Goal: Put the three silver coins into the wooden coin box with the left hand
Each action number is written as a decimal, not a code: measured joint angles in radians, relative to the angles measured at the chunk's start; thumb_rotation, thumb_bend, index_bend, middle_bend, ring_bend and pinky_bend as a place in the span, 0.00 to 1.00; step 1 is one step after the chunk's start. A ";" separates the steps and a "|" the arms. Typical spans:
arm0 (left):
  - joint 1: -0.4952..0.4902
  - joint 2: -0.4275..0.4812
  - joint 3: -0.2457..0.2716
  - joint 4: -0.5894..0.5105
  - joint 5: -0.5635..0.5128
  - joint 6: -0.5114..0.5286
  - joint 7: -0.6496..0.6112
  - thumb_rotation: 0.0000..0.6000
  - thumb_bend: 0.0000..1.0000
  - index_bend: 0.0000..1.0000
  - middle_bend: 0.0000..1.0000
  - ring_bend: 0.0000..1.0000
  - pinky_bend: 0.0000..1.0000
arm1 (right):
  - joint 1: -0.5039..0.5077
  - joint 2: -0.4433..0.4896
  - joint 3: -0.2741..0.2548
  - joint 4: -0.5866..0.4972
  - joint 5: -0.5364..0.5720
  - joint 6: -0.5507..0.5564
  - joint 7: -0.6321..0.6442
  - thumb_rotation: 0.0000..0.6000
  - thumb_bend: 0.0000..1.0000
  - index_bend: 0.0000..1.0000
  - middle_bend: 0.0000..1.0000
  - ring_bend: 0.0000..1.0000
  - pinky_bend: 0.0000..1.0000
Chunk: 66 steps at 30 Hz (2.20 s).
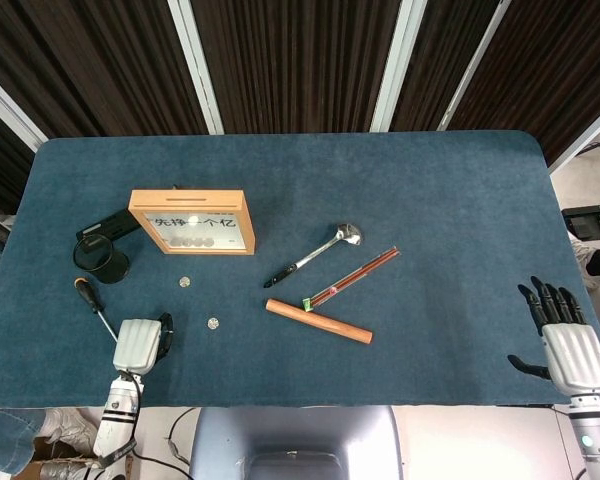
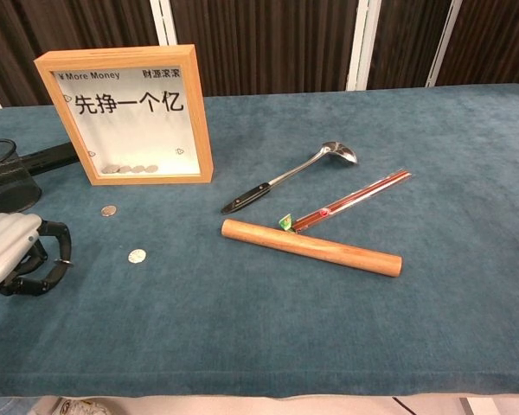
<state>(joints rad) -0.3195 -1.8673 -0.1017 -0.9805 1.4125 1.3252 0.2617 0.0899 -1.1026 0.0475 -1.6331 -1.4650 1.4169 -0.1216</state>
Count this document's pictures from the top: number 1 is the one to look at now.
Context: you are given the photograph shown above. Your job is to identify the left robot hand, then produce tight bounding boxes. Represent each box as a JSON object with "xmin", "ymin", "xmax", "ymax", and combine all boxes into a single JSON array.
[{"xmin": 111, "ymin": 312, "xmax": 175, "ymax": 375}]

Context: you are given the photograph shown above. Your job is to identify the grey floor cable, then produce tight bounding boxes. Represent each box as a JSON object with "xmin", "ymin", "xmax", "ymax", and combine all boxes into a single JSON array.
[{"xmin": 166, "ymin": 407, "xmax": 197, "ymax": 465}]

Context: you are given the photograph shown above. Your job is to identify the dark wood slat panel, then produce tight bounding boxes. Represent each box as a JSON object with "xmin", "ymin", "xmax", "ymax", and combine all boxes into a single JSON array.
[
  {"xmin": 449, "ymin": 0, "xmax": 600, "ymax": 166},
  {"xmin": 0, "ymin": 0, "xmax": 211, "ymax": 139},
  {"xmin": 389, "ymin": 0, "xmax": 501, "ymax": 132},
  {"xmin": 189, "ymin": 0, "xmax": 406, "ymax": 135},
  {"xmin": 0, "ymin": 99, "xmax": 37, "ymax": 214}
]

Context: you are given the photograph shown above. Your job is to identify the black mesh pen cup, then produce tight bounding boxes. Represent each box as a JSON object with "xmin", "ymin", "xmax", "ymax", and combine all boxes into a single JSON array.
[{"xmin": 72, "ymin": 234, "xmax": 132, "ymax": 286}]

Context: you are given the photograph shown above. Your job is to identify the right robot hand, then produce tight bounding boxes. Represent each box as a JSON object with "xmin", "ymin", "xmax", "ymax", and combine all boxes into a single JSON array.
[{"xmin": 508, "ymin": 275, "xmax": 600, "ymax": 399}]

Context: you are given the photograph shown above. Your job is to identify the white sneaker with grey pattern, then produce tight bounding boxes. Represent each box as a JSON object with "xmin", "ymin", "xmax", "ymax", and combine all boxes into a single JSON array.
[{"xmin": 42, "ymin": 407, "xmax": 101, "ymax": 456}]

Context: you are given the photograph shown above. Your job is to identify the plain white sneaker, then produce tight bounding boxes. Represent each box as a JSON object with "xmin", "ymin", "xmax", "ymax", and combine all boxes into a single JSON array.
[{"xmin": 569, "ymin": 232, "xmax": 596, "ymax": 289}]

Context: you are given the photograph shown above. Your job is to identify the black orange handled screwdriver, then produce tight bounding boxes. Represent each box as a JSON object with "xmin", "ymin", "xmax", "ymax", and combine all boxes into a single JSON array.
[{"xmin": 73, "ymin": 276, "xmax": 119, "ymax": 344}]

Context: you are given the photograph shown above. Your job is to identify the steel ladle black handle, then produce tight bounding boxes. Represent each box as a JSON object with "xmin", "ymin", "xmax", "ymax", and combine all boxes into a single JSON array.
[{"xmin": 263, "ymin": 222, "xmax": 365, "ymax": 290}]

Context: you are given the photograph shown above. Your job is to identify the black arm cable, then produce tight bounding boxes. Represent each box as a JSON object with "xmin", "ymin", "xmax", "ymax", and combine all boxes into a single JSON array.
[{"xmin": 122, "ymin": 372, "xmax": 201, "ymax": 471}]

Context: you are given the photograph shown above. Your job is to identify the grey-blue robot torso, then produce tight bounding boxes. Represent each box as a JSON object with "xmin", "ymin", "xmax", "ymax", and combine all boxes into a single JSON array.
[{"xmin": 188, "ymin": 404, "xmax": 405, "ymax": 480}]

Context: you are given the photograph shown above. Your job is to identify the black flat rectangular box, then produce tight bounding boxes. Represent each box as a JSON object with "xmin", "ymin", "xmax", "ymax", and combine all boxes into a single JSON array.
[{"xmin": 75, "ymin": 208, "xmax": 140, "ymax": 241}]

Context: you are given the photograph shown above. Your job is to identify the black equipment case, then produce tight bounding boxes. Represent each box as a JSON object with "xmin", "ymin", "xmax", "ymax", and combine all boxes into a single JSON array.
[{"xmin": 562, "ymin": 202, "xmax": 600, "ymax": 239}]

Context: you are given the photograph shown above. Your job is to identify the blue jeans leg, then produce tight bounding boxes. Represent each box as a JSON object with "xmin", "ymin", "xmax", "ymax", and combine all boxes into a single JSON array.
[{"xmin": 0, "ymin": 407, "xmax": 46, "ymax": 474}]

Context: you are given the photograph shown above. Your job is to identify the wooden coin bank box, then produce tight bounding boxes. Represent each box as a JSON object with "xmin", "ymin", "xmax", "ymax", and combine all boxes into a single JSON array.
[{"xmin": 128, "ymin": 188, "xmax": 257, "ymax": 256}]

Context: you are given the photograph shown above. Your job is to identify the cardboard box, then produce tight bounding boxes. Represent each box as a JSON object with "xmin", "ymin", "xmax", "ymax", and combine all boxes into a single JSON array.
[{"xmin": 24, "ymin": 439, "xmax": 134, "ymax": 480}]

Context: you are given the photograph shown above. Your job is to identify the wooden rolling pin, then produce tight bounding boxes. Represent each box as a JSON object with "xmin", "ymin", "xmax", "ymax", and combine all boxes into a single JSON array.
[{"xmin": 265, "ymin": 298, "xmax": 374, "ymax": 346}]

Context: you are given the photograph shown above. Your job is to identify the blue table cloth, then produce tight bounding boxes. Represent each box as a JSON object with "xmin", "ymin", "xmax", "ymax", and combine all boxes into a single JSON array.
[{"xmin": 0, "ymin": 130, "xmax": 600, "ymax": 409}]

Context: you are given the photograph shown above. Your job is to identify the white partition post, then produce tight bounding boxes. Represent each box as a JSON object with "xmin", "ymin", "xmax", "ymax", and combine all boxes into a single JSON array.
[
  {"xmin": 167, "ymin": 0, "xmax": 225, "ymax": 135},
  {"xmin": 547, "ymin": 97, "xmax": 600, "ymax": 174},
  {"xmin": 369, "ymin": 0, "xmax": 426, "ymax": 132},
  {"xmin": 437, "ymin": 0, "xmax": 511, "ymax": 131},
  {"xmin": 0, "ymin": 64, "xmax": 49, "ymax": 151}
]

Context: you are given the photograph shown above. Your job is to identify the red chopsticks in plastic sleeve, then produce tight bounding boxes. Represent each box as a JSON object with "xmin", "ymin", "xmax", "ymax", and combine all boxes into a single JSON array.
[{"xmin": 300, "ymin": 245, "xmax": 400, "ymax": 312}]

